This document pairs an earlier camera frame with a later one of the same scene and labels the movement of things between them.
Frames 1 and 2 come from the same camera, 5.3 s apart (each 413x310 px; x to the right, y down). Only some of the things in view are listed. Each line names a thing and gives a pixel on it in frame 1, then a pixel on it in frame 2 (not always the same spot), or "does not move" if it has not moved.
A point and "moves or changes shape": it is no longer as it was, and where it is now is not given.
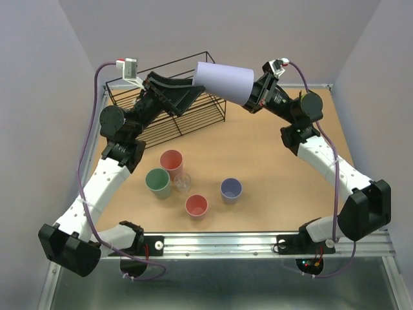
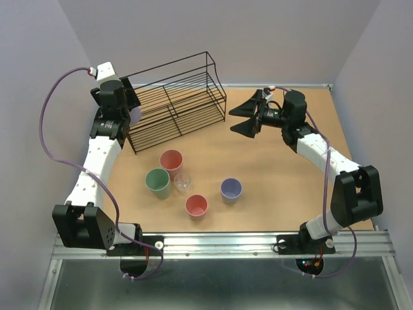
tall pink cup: [172, 161] does not move
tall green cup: [158, 181] does not move
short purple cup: [230, 189] does not move
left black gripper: [176, 99] → [132, 99]
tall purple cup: [234, 84] moves or changes shape
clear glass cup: [182, 181] does not move
